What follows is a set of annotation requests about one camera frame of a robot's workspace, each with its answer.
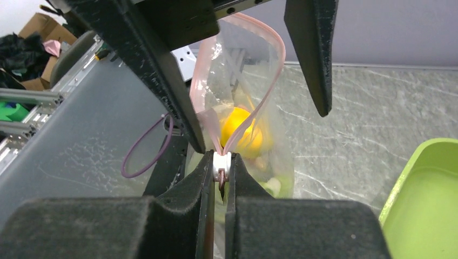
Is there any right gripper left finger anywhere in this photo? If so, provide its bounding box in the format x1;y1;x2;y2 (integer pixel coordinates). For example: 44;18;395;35
1;152;214;258

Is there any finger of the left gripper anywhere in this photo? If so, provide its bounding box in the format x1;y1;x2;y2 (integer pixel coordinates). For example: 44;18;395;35
284;0;339;117
68;1;219;153

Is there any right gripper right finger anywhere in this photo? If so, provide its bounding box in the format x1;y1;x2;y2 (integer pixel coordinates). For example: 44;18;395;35
225;154;390;258

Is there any clear zip top bag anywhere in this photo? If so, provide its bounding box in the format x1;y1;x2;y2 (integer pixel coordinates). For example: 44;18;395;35
184;12;295;259

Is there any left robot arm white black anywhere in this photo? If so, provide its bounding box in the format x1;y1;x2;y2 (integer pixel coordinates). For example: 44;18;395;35
65;1;338;153

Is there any cardboard box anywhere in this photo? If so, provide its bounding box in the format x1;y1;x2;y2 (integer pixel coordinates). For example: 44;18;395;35
19;13;77;91

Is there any black cloth pile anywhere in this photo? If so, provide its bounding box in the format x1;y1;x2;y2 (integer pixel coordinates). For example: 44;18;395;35
1;33;36;90

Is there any green plastic part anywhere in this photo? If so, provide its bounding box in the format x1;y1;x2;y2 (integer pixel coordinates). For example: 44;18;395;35
0;101;29;122

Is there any green plastic tray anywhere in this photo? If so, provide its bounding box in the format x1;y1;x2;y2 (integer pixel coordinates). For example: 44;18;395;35
379;138;457;258

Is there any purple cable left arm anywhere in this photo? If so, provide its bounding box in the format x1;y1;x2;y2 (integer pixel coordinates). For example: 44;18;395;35
120;114;174;179

